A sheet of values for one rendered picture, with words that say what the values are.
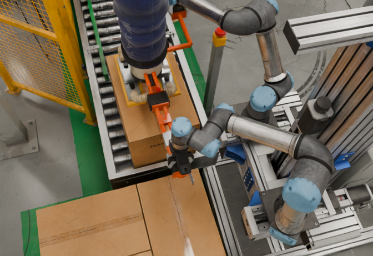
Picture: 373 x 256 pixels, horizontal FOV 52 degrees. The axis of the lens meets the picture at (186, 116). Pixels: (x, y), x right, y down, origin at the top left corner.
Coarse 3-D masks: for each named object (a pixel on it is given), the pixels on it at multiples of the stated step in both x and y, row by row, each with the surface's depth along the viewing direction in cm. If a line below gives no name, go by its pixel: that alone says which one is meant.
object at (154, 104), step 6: (162, 90) 185; (150, 96) 185; (156, 96) 185; (162, 96) 185; (150, 102) 183; (156, 102) 183; (162, 102) 183; (168, 102) 182; (150, 108) 184; (162, 108) 185; (168, 108) 187
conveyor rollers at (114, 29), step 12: (84, 0) 307; (96, 0) 309; (96, 12) 300; (108, 12) 301; (108, 24) 299; (108, 36) 289; (120, 36) 289; (168, 36) 291; (108, 48) 283; (96, 60) 278; (96, 72) 274; (180, 72) 275; (108, 108) 259; (120, 120) 254; (120, 132) 250; (120, 144) 245; (120, 156) 241; (132, 168) 238
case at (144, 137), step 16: (112, 64) 227; (176, 64) 229; (112, 80) 221; (176, 96) 218; (128, 112) 211; (144, 112) 212; (160, 112) 212; (176, 112) 213; (192, 112) 213; (128, 128) 206; (144, 128) 207; (128, 144) 229; (144, 144) 210; (160, 144) 217; (144, 160) 229; (160, 160) 237
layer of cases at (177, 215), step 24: (120, 192) 230; (144, 192) 231; (168, 192) 232; (192, 192) 232; (48, 216) 222; (72, 216) 222; (96, 216) 223; (120, 216) 223; (144, 216) 224; (168, 216) 225; (192, 216) 225; (48, 240) 215; (72, 240) 216; (96, 240) 216; (120, 240) 217; (144, 240) 217; (168, 240) 218; (192, 240) 218; (216, 240) 219
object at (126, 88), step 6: (120, 60) 210; (120, 66) 208; (126, 66) 205; (120, 72) 206; (120, 78) 204; (126, 84) 202; (132, 84) 199; (138, 84) 203; (126, 90) 200; (132, 90) 201; (138, 90) 201; (126, 96) 199; (126, 102) 199; (132, 102) 197; (144, 102) 199
